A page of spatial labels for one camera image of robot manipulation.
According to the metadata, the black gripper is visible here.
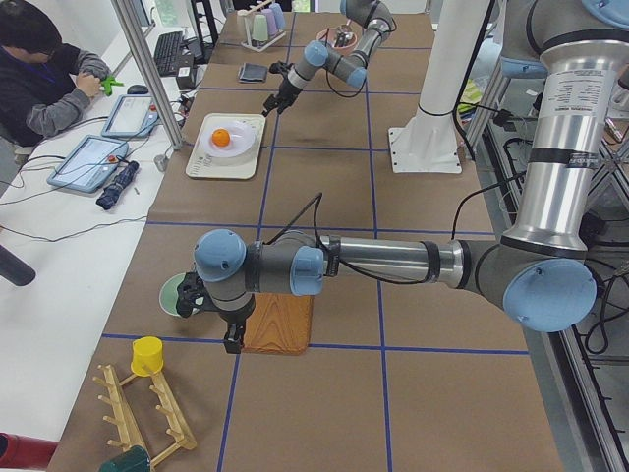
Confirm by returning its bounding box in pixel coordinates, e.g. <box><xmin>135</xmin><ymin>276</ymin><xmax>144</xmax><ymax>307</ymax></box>
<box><xmin>261</xmin><ymin>59</ymin><xmax>308</xmax><ymax>117</ymax></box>
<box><xmin>175</xmin><ymin>271</ymin><xmax>246</xmax><ymax>354</ymax></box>

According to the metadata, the white round plate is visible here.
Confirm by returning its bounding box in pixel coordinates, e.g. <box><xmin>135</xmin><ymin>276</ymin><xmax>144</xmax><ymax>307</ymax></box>
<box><xmin>200</xmin><ymin>119</ymin><xmax>256</xmax><ymax>158</ymax></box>

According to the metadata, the orange mandarin fruit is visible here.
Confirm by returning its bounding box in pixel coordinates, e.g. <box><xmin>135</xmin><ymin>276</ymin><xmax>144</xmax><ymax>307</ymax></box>
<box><xmin>210</xmin><ymin>128</ymin><xmax>231</xmax><ymax>148</ymax></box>

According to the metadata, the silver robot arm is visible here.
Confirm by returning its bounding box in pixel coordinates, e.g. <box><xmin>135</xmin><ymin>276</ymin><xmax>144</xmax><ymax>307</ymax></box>
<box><xmin>178</xmin><ymin>1</ymin><xmax>627</xmax><ymax>352</ymax></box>
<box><xmin>261</xmin><ymin>0</ymin><xmax>396</xmax><ymax>116</ymax></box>

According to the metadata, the cream bear serving tray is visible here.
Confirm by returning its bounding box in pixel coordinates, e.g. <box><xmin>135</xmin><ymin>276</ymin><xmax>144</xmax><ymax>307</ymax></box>
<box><xmin>186</xmin><ymin>113</ymin><xmax>266</xmax><ymax>180</ymax></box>

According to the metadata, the folded grey cloth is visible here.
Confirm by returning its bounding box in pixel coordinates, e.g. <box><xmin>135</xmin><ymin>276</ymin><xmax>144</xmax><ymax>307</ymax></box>
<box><xmin>238</xmin><ymin>63</ymin><xmax>268</xmax><ymax>84</ymax></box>

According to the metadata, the brown wooden cutting board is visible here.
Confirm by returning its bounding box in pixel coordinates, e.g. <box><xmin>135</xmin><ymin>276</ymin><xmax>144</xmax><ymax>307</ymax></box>
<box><xmin>243</xmin><ymin>294</ymin><xmax>314</xmax><ymax>355</ymax></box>

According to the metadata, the purple cup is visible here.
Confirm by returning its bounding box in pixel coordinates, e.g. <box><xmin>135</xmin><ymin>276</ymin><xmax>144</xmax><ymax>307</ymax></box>
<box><xmin>261</xmin><ymin>6</ymin><xmax>278</xmax><ymax>36</ymax></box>

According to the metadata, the mint green bowl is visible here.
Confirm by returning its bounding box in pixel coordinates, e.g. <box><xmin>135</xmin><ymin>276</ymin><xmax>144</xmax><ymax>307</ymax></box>
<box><xmin>159</xmin><ymin>273</ymin><xmax>185</xmax><ymax>318</ymax></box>

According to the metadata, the blue cup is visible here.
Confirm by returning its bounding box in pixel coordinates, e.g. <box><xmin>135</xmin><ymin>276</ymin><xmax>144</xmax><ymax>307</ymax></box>
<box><xmin>269</xmin><ymin>3</ymin><xmax>286</xmax><ymax>30</ymax></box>

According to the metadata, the yellow cup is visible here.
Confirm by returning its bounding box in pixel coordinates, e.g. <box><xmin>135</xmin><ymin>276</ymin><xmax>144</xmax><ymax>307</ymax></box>
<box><xmin>131</xmin><ymin>336</ymin><xmax>164</xmax><ymax>377</ymax></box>

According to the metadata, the pink bowl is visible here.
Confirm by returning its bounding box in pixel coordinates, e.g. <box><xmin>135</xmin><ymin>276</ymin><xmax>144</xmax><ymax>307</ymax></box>
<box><xmin>315</xmin><ymin>25</ymin><xmax>358</xmax><ymax>54</ymax></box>

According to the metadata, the metal scoop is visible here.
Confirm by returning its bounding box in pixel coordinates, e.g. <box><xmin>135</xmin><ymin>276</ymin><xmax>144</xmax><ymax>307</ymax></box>
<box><xmin>333</xmin><ymin>25</ymin><xmax>353</xmax><ymax>48</ymax></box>

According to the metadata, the black keyboard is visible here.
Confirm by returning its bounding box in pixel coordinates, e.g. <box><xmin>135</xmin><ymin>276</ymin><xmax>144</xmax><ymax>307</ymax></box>
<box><xmin>153</xmin><ymin>31</ymin><xmax>184</xmax><ymax>77</ymax></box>

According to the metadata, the upper teach pendant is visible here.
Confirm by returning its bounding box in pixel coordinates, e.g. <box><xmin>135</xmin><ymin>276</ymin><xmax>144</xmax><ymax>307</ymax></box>
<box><xmin>101</xmin><ymin>94</ymin><xmax>159</xmax><ymax>139</ymax></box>

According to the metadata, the teach pendant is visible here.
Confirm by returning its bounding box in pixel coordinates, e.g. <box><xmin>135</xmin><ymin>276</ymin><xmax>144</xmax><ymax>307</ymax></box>
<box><xmin>101</xmin><ymin>94</ymin><xmax>159</xmax><ymax>139</ymax></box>
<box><xmin>47</xmin><ymin>135</ymin><xmax>129</xmax><ymax>194</ymax></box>

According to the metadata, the black computer mouse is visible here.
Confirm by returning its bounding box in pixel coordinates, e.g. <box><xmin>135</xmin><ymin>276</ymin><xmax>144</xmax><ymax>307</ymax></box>
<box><xmin>127</xmin><ymin>85</ymin><xmax>149</xmax><ymax>95</ymax></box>

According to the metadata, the light wooden rack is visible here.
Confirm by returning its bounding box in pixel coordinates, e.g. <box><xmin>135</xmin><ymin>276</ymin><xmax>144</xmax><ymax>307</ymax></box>
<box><xmin>92</xmin><ymin>364</ymin><xmax>198</xmax><ymax>471</ymax></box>

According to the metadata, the dark green cup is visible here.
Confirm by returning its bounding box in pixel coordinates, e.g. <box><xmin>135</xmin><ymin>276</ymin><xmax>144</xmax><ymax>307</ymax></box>
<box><xmin>98</xmin><ymin>445</ymin><xmax>151</xmax><ymax>472</ymax></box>

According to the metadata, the folded dark umbrella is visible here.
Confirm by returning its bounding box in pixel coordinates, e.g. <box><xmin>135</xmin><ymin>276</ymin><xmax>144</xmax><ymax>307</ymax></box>
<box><xmin>96</xmin><ymin>161</ymin><xmax>140</xmax><ymax>210</ymax></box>

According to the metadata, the lower teach pendant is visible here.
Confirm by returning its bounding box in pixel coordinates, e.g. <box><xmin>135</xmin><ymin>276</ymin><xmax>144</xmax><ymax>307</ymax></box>
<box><xmin>47</xmin><ymin>135</ymin><xmax>129</xmax><ymax>194</ymax></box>

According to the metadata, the seated person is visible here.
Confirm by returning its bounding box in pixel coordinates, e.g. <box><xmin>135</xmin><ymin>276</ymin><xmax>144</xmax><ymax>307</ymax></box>
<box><xmin>1</xmin><ymin>1</ymin><xmax>111</xmax><ymax>148</ymax></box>

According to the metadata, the white wire cup rack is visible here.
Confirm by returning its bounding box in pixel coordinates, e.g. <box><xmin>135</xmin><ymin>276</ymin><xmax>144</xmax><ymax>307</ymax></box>
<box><xmin>236</xmin><ymin>0</ymin><xmax>286</xmax><ymax>52</ymax></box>

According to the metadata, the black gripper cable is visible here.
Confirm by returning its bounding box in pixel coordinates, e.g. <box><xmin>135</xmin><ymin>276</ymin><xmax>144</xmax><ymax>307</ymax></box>
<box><xmin>264</xmin><ymin>192</ymin><xmax>527</xmax><ymax>286</ymax></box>

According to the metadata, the aluminium frame post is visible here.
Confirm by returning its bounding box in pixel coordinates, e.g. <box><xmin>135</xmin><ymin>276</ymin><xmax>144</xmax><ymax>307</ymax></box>
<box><xmin>111</xmin><ymin>0</ymin><xmax>183</xmax><ymax>150</ymax></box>

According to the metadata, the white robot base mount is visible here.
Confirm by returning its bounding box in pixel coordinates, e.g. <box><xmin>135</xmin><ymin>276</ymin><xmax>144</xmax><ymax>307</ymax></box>
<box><xmin>388</xmin><ymin>0</ymin><xmax>492</xmax><ymax>174</ymax></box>

